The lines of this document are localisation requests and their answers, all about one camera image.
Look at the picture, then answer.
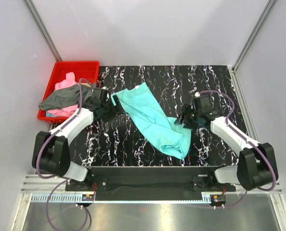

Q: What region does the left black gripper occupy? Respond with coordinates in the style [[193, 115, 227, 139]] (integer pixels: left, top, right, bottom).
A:
[[101, 95, 126, 123]]

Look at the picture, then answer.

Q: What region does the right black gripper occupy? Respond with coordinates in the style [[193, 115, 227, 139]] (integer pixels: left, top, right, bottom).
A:
[[174, 104, 201, 131]]

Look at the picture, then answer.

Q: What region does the teal t shirt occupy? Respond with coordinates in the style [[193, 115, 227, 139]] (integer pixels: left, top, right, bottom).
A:
[[113, 83, 192, 159]]

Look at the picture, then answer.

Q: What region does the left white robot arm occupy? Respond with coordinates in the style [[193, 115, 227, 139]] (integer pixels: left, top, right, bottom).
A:
[[32, 95, 125, 191]]

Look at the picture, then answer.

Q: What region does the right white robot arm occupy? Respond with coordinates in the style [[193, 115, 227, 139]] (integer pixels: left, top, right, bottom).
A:
[[175, 104, 278, 192]]

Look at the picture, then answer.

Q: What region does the red plastic bin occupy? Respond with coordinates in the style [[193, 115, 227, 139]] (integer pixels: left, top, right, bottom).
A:
[[38, 61, 99, 123]]

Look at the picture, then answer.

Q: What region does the grey t shirt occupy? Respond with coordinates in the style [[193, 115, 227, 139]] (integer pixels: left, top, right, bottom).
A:
[[39, 83, 96, 111]]

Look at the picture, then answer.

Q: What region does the pink t shirt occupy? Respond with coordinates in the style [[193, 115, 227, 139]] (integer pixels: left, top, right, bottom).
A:
[[46, 72, 78, 117]]

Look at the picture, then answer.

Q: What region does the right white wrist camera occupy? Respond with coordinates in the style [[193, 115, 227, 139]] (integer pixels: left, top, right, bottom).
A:
[[194, 92, 214, 114]]

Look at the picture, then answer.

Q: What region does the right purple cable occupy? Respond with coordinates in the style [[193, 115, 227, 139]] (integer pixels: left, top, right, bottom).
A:
[[198, 90, 280, 210]]

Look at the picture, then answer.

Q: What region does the right aluminium corner post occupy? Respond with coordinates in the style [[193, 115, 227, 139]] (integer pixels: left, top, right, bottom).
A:
[[232, 0, 280, 73]]

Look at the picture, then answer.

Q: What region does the aluminium corner post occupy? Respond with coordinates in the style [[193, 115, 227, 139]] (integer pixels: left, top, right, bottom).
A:
[[23, 0, 62, 62], [232, 0, 280, 73]]

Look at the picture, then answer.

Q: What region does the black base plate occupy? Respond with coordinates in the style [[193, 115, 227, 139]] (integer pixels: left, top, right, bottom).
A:
[[55, 167, 236, 204]]

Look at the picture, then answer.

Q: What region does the white slotted cable duct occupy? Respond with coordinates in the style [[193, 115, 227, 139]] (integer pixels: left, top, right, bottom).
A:
[[31, 194, 227, 204]]

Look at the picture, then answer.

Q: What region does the left aluminium corner post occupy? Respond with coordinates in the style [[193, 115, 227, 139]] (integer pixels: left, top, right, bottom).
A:
[[23, 0, 62, 62]]

